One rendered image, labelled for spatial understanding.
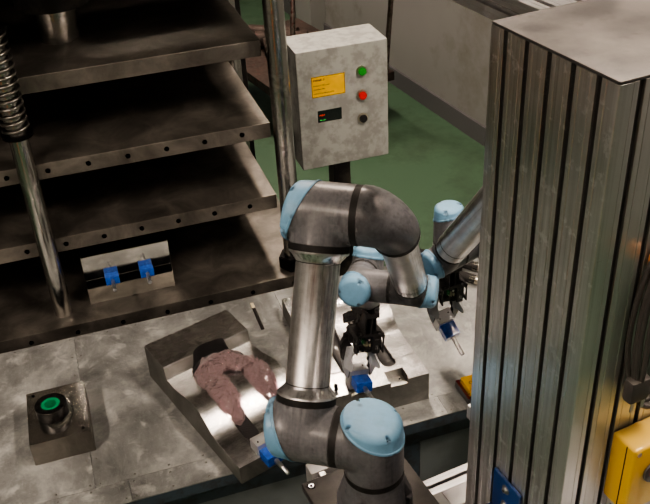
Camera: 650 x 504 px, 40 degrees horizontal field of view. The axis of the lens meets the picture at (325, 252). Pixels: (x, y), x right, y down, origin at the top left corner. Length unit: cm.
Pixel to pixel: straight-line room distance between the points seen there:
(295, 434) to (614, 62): 93
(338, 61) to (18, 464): 147
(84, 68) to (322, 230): 117
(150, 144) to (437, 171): 274
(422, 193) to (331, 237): 331
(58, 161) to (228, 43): 60
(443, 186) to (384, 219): 340
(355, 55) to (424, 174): 238
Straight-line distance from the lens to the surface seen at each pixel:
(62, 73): 260
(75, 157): 266
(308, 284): 164
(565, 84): 111
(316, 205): 161
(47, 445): 234
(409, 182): 502
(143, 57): 261
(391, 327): 248
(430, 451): 250
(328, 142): 288
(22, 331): 287
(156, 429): 238
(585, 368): 126
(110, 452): 236
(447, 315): 242
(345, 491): 177
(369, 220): 159
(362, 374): 226
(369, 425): 165
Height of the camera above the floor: 242
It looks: 33 degrees down
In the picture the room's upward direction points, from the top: 3 degrees counter-clockwise
